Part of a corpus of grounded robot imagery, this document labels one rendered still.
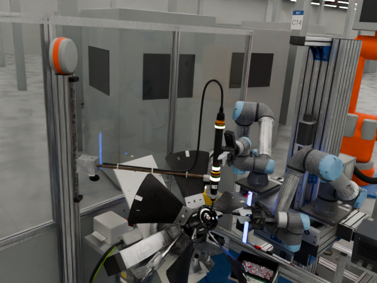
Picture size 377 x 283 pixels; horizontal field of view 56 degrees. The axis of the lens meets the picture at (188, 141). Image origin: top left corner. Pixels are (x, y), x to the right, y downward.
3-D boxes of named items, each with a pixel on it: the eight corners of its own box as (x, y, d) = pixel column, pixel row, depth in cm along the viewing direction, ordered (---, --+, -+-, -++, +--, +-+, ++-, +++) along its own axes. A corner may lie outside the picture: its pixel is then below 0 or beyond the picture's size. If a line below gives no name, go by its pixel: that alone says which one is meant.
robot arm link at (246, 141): (251, 152, 189) (253, 137, 187) (243, 158, 180) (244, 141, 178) (238, 149, 193) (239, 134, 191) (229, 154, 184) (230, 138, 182)
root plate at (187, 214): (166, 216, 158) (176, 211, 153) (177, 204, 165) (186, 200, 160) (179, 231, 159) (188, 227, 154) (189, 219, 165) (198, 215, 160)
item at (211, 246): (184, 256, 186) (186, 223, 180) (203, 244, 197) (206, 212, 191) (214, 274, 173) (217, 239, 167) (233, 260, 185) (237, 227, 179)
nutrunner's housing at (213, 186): (208, 201, 167) (217, 106, 153) (209, 197, 171) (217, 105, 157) (216, 202, 167) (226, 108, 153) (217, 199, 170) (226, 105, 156)
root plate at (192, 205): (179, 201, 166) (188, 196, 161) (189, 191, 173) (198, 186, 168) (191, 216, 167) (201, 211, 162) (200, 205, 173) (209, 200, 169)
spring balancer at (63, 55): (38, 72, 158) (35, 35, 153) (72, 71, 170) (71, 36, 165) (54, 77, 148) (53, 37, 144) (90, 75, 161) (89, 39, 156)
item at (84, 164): (73, 174, 170) (73, 157, 167) (79, 168, 176) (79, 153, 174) (94, 176, 169) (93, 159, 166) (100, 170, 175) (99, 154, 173)
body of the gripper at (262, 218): (253, 216, 165) (279, 218, 164) (251, 205, 173) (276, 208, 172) (251, 229, 168) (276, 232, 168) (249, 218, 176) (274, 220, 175)
